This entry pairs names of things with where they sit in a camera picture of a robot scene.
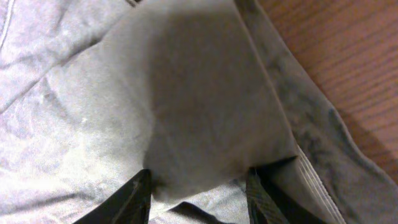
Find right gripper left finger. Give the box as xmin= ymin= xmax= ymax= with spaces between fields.
xmin=76 ymin=169 xmax=152 ymax=224

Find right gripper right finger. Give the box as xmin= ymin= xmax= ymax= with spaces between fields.
xmin=246 ymin=156 xmax=326 ymax=224

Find grey shorts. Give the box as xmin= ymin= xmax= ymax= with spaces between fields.
xmin=1 ymin=0 xmax=397 ymax=223

